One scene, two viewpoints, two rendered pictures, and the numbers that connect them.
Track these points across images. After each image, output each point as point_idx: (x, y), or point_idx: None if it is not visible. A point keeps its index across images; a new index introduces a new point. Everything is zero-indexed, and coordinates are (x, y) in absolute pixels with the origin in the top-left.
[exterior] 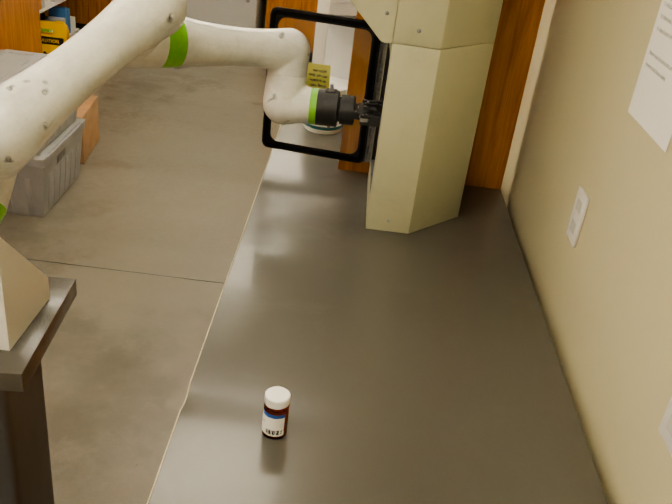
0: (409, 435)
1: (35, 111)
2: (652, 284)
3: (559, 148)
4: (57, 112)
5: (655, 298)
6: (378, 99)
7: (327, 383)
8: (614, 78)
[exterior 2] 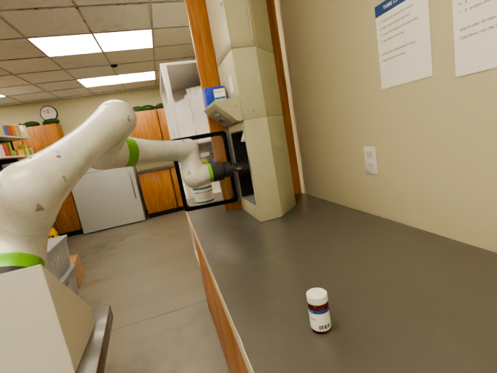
0: (399, 288)
1: (55, 168)
2: (472, 135)
3: (333, 147)
4: (72, 170)
5: (481, 139)
6: None
7: (319, 286)
8: (359, 88)
